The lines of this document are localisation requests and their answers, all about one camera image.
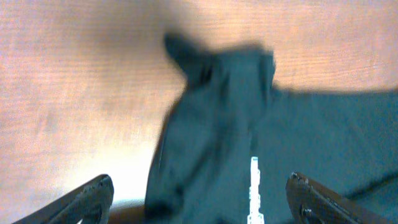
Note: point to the black t-shirt with logo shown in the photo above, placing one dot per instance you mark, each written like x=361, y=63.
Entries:
x=233, y=130

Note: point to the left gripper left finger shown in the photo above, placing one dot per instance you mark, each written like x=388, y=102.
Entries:
x=88, y=204

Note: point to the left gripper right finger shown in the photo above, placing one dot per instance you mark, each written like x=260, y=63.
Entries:
x=311, y=202

